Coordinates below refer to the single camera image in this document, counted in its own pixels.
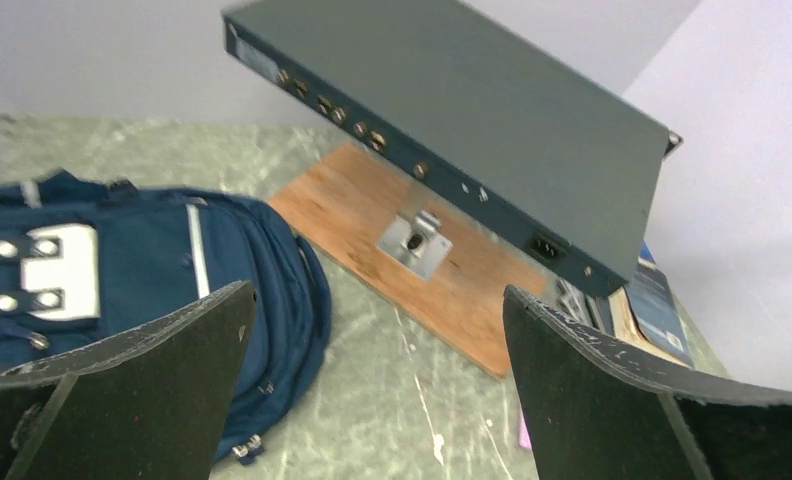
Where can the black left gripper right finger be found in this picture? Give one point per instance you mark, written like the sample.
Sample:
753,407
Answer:
597,407

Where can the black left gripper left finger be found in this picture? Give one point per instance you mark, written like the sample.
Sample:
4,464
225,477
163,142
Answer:
147,403

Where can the navy blue student backpack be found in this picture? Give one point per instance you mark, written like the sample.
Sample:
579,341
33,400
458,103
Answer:
81,261

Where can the pink highlighter pen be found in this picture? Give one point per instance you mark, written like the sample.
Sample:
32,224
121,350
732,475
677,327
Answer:
524,439

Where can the blue paperback book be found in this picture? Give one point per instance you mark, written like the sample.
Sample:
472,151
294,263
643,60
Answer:
644,314

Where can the brown wooden base board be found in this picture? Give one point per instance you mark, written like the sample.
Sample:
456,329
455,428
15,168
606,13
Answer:
345,202

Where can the dark grey rack unit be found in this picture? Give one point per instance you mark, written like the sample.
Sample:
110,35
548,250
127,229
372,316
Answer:
550,161

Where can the metal mounting bracket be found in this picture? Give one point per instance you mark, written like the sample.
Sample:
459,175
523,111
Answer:
417,244

